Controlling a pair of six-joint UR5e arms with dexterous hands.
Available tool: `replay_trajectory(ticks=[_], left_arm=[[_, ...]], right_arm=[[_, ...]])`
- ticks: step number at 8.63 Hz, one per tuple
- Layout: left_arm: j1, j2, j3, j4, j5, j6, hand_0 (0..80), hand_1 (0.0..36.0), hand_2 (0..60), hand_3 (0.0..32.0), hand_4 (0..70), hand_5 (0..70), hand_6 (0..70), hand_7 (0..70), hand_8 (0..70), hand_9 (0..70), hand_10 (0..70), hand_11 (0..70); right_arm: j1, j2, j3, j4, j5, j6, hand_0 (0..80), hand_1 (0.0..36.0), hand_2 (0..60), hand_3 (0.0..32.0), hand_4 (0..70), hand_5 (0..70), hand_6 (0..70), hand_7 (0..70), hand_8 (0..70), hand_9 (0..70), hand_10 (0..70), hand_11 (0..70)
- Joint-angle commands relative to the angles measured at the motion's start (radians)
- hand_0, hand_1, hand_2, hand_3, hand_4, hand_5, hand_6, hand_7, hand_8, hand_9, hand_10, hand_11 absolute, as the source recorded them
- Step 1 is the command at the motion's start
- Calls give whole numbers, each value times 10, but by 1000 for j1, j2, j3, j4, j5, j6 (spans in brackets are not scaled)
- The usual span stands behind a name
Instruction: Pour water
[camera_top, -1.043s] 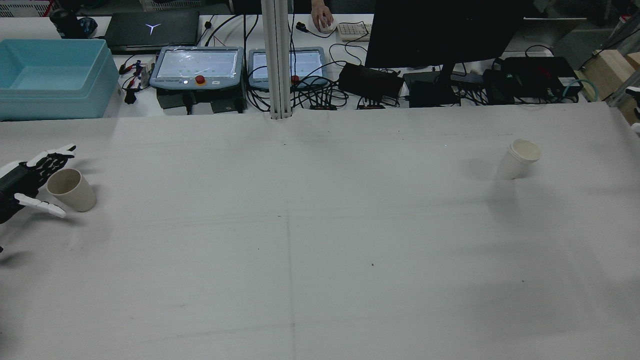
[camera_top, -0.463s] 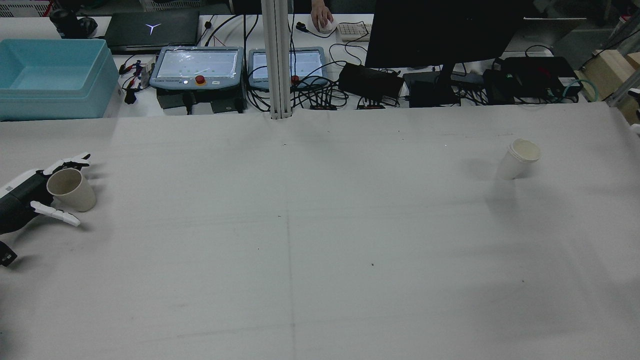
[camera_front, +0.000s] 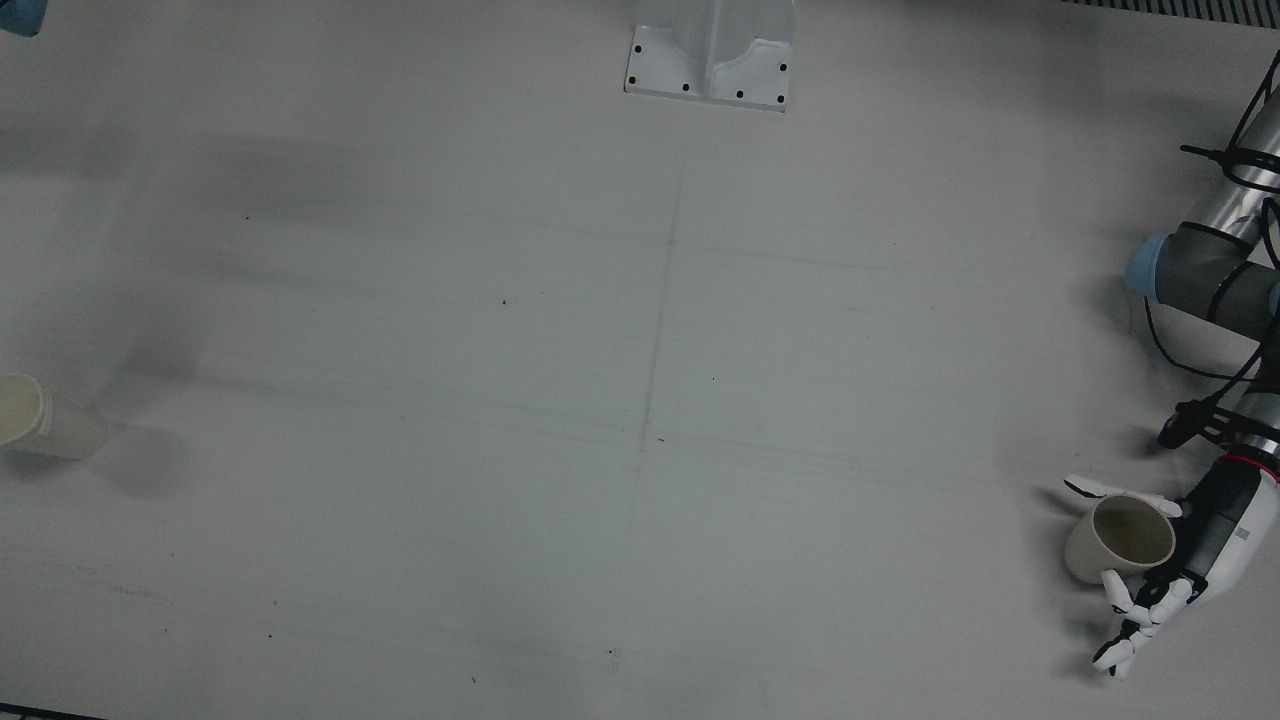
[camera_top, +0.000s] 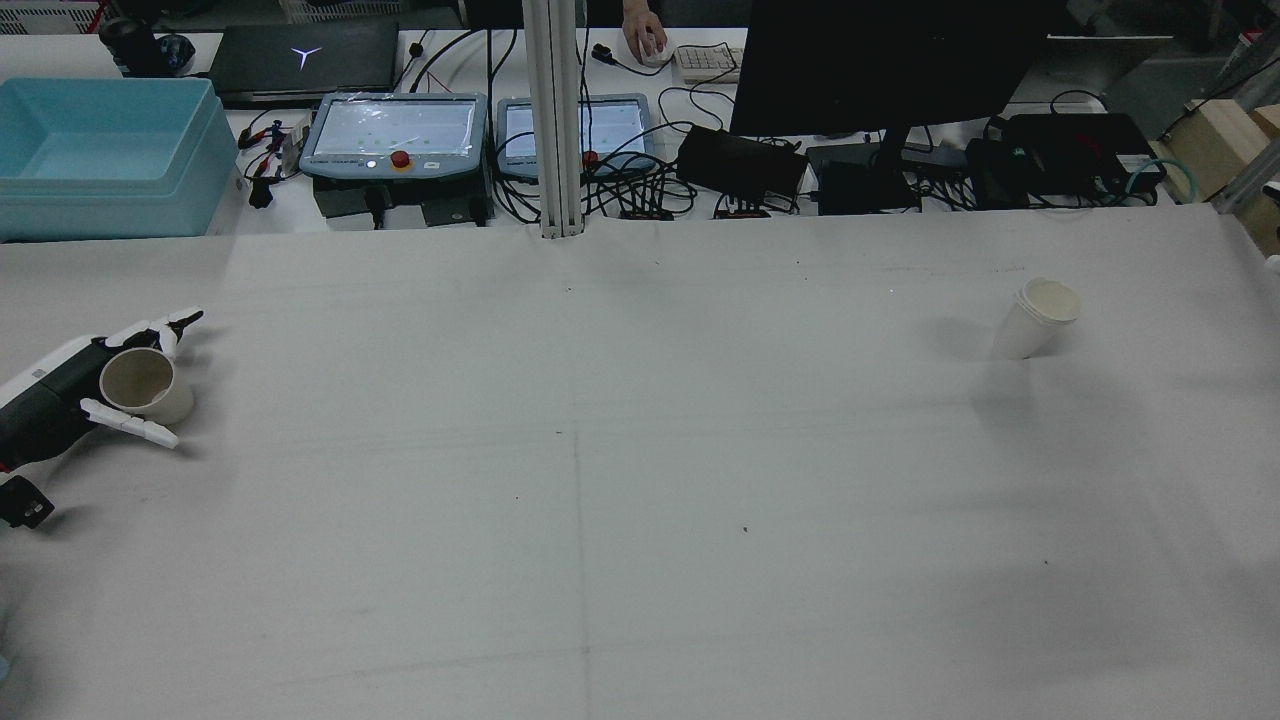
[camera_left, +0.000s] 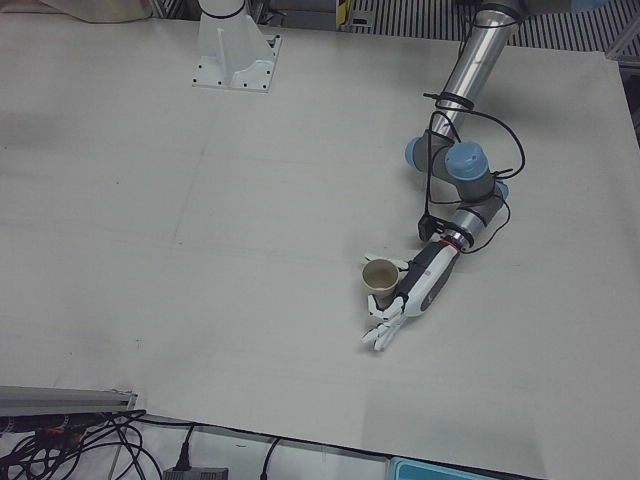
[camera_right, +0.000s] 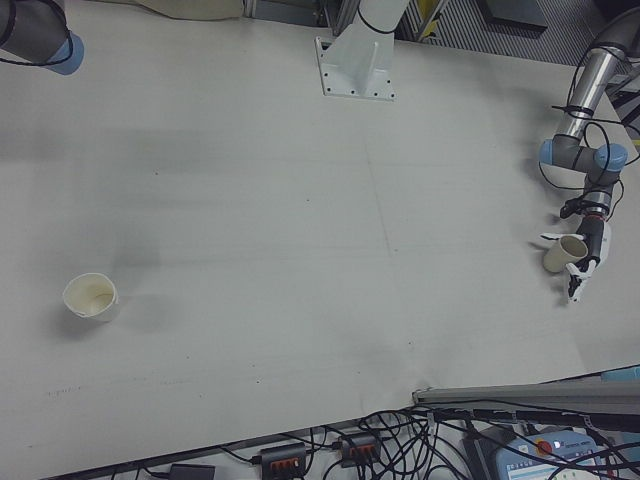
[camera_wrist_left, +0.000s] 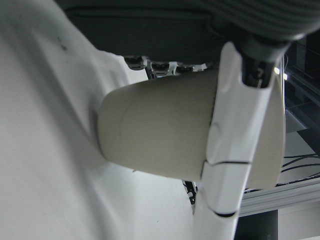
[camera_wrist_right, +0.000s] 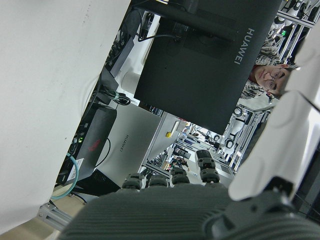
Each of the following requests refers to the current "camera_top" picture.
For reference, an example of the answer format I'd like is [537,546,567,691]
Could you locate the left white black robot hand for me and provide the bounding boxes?
[0,308,206,473]

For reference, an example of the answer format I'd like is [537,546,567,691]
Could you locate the beige paper cup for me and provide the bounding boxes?
[100,347,196,426]

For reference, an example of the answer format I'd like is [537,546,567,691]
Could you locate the white paper cup stack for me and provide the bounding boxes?
[992,278,1083,361]

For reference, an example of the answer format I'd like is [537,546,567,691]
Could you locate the light blue plastic bin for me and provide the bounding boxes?
[0,77,239,243]

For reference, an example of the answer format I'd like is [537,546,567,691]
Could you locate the bundle of alligator clip leads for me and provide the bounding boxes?
[238,112,306,208]

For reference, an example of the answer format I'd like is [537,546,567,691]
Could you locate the black finned controller box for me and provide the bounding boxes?
[313,180,493,229]

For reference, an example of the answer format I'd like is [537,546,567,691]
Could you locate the black cylindrical bottle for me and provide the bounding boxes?
[98,18,163,77]

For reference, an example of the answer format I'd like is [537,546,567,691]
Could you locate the black laptop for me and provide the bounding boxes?
[208,22,401,109]

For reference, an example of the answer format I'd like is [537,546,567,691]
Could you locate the teach pendant with film cover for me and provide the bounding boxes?
[298,92,491,186]

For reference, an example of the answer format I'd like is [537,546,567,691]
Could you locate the teach pendant without film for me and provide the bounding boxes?
[497,95,661,181]

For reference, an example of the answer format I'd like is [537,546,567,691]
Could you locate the person in patterned sweater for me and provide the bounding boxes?
[622,0,669,63]

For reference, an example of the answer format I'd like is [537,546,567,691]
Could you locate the black power brick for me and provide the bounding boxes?
[678,125,809,201]

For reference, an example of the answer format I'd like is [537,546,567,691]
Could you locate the white keyboard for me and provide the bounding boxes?
[675,45,746,84]

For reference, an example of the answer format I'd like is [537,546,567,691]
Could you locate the small black adapter box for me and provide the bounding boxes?
[818,160,921,214]

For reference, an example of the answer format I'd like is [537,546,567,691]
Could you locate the black computer monitor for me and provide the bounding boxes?
[730,0,1051,161]

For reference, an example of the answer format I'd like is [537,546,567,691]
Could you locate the large black electronics box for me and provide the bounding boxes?
[968,112,1166,206]

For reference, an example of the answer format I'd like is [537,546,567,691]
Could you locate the wooden box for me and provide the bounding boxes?
[1165,100,1280,251]

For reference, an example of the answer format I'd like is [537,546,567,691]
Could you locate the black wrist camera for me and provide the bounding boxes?
[0,477,56,531]

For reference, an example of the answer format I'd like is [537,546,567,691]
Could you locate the aluminium profile post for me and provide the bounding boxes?
[522,0,586,239]

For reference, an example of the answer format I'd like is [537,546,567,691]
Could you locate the teal cable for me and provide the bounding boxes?
[1130,155,1198,203]

